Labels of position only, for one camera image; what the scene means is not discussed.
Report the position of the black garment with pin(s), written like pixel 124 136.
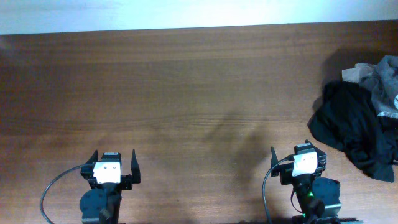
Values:
pixel 347 121

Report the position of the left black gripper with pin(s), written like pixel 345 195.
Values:
pixel 127 179

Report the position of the beige crumpled cloth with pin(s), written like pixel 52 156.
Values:
pixel 359 71

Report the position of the grey shorts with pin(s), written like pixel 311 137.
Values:
pixel 382 84

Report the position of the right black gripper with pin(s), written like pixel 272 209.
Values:
pixel 286 174

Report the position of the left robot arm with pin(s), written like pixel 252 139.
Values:
pixel 101 204

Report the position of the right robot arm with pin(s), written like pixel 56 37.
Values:
pixel 318 197

